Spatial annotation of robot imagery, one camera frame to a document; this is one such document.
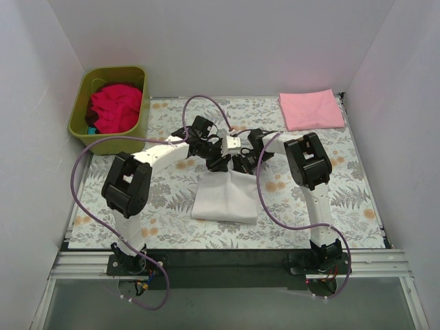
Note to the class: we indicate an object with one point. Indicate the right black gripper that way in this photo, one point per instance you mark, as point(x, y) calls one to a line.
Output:
point(241, 165)

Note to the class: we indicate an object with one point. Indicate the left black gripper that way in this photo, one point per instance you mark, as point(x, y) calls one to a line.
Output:
point(216, 161)

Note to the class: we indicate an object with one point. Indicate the white t shirt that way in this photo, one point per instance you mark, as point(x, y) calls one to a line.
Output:
point(226, 196)

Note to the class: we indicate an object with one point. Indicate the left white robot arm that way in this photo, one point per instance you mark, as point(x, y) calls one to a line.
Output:
point(126, 188)

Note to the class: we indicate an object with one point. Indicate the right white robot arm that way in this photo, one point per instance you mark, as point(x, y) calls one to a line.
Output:
point(310, 168)

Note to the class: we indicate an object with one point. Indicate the folded pink t shirt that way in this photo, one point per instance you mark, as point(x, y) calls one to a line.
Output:
point(307, 111)

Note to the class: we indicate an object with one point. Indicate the crumpled red t shirt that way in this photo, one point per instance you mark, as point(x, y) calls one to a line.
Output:
point(114, 108)

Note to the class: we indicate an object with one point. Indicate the olive green plastic bin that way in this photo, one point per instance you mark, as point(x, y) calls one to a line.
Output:
point(124, 142)

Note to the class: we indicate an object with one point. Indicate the blue garment in bin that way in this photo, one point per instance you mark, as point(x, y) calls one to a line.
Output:
point(92, 131)

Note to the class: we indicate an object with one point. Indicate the aluminium front rail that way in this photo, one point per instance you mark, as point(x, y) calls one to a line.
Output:
point(369, 263)

